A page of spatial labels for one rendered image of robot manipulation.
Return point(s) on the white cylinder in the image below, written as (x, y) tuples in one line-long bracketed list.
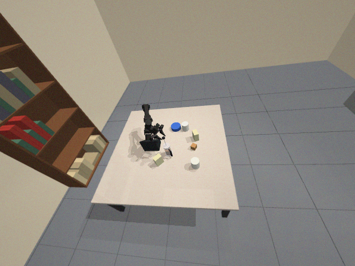
[(195, 163), (185, 126)]

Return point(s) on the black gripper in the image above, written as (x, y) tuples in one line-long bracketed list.
[(155, 136)]

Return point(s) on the pale yellow rectangular block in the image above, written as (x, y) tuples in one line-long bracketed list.
[(195, 135), (158, 159)]

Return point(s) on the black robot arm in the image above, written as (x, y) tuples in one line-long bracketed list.
[(148, 121)]

